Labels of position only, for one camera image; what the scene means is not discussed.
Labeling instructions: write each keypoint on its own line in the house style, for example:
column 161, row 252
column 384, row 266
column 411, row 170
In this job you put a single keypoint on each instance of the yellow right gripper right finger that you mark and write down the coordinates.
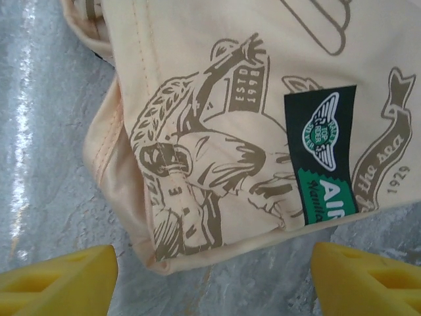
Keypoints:
column 368, row 286

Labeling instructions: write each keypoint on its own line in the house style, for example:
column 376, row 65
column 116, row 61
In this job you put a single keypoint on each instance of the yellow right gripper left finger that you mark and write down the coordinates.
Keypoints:
column 65, row 286

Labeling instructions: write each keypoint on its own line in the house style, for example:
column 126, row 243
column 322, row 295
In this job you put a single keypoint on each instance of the cream printed t-shirt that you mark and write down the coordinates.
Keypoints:
column 197, row 98

